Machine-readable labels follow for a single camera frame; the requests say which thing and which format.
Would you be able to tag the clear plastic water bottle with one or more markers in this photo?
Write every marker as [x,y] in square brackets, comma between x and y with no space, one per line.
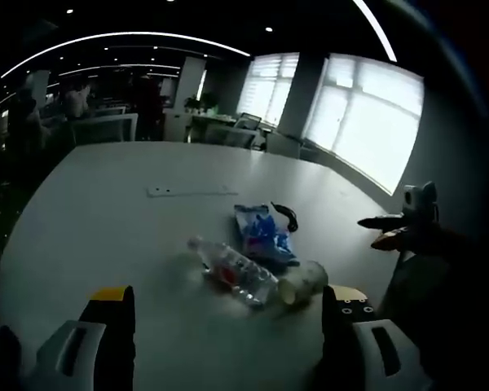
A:
[236,272]

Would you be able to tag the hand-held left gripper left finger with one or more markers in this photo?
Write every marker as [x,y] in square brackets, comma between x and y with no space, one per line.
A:
[106,326]

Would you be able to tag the white paper cup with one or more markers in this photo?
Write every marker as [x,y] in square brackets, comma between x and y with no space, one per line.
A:
[303,283]

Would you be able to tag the white table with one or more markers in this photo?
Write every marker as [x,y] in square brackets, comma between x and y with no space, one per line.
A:
[146,228]

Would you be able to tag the black mesh office chair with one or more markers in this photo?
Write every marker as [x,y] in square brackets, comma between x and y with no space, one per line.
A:
[248,121]

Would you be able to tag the background office desk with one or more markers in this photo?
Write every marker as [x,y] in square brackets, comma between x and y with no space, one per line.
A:
[224,130]

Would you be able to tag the window with white blinds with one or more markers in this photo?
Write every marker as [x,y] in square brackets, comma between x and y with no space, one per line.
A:
[362,122]
[269,87]

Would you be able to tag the blue snack bag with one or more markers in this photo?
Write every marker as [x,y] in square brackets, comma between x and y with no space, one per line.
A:
[265,232]

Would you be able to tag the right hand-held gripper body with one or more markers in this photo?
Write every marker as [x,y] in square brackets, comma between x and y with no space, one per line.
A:
[421,212]

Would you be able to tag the green potted plant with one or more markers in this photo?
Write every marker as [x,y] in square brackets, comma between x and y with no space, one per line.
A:
[201,102]

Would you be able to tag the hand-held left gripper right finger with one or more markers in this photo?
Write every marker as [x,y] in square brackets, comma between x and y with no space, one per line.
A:
[350,338]

